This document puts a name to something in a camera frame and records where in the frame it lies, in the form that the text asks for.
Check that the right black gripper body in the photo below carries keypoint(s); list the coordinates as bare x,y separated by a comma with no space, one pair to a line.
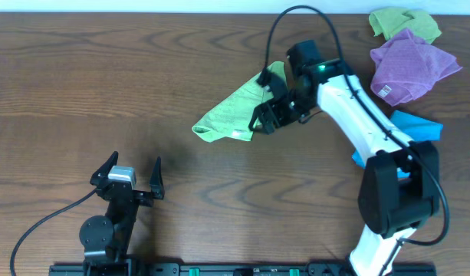
280,104

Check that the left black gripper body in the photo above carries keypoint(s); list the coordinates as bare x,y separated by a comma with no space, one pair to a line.
141,195

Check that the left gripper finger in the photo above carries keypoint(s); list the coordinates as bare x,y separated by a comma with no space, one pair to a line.
156,180
104,170

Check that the light green cloth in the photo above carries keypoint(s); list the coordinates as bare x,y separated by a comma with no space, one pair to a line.
231,117

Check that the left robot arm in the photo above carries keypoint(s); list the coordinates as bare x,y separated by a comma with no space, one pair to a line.
106,238

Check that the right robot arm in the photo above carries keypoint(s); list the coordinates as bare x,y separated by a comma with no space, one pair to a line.
399,191

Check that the purple cloth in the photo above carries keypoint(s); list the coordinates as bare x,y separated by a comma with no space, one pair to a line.
407,67

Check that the blue cloth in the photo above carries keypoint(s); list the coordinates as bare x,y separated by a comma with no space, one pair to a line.
417,128

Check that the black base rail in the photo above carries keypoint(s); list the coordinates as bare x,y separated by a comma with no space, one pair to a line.
174,269

